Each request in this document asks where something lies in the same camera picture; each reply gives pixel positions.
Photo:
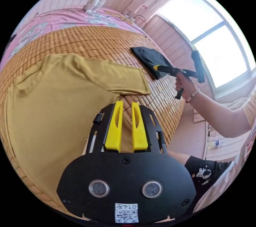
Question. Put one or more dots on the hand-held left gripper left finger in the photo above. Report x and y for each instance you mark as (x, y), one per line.
(115, 128)

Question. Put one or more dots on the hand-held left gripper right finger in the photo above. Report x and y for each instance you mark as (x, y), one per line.
(139, 130)

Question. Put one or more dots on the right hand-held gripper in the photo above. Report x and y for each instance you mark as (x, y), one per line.
(170, 70)

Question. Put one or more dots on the black garment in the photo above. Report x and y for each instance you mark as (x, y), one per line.
(148, 56)

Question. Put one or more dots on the person's right forearm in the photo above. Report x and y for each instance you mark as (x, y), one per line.
(218, 115)

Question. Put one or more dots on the deep yellow short sleeve shirt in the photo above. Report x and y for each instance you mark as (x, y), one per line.
(50, 110)

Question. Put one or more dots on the person's right hand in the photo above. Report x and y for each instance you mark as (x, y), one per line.
(187, 85)

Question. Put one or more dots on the white power strip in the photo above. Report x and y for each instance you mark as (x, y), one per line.
(129, 17)

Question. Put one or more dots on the window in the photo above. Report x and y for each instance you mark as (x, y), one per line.
(200, 18)

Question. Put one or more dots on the bed with woven mat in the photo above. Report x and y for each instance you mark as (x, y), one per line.
(90, 40)

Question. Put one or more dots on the person's body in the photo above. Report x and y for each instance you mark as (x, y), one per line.
(202, 171)

